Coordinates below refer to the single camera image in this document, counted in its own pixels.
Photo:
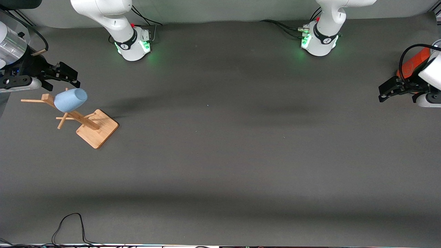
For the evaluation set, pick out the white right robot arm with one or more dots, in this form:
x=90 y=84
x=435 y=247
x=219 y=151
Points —
x=110 y=17

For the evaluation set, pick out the dark grey table mat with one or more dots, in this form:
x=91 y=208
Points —
x=220 y=155

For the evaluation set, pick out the light blue cup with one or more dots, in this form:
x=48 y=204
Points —
x=70 y=100

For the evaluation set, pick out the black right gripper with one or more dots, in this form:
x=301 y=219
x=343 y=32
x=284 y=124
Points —
x=35 y=67

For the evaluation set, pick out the orange can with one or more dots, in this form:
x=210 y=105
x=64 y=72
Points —
x=411 y=65

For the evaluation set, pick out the wooden cup rack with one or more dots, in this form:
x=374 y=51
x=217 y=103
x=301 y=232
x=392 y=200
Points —
x=98 y=131

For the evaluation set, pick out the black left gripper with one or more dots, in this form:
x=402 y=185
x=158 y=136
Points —
x=408 y=85

